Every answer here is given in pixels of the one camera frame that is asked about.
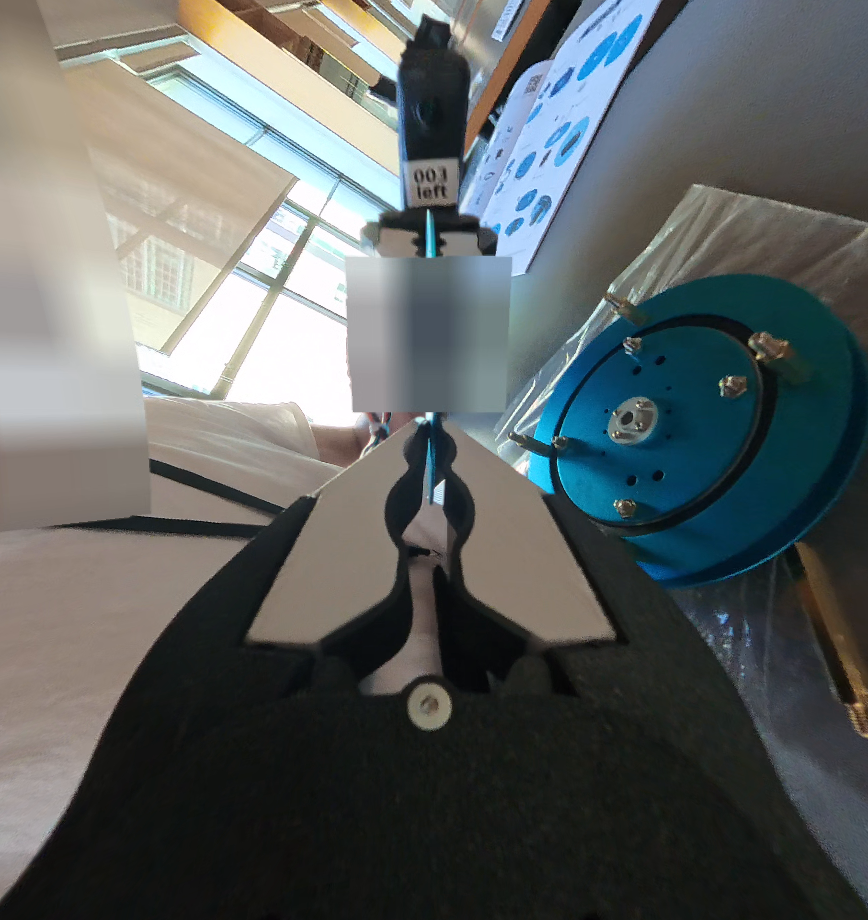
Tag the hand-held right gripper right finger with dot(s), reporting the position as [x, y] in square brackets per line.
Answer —
[542, 575]

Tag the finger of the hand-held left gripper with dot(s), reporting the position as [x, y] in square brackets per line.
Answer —
[399, 243]
[459, 243]

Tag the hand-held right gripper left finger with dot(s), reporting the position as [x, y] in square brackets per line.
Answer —
[326, 575]

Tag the teal disc with servo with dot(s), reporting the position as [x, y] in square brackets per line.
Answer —
[430, 467]

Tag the blue round metal base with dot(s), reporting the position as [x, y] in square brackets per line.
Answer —
[693, 431]

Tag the brass hex standoff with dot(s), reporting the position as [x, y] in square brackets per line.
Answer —
[836, 647]

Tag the large clear plastic bag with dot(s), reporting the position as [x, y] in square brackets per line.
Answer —
[800, 237]

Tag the person's left forearm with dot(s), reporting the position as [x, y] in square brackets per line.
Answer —
[337, 442]

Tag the wood-edged grey desk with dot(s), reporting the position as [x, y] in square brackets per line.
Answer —
[506, 65]

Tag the printed instruction leaflet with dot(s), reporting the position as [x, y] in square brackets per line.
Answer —
[563, 144]

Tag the bright window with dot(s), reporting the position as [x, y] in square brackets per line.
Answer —
[261, 323]

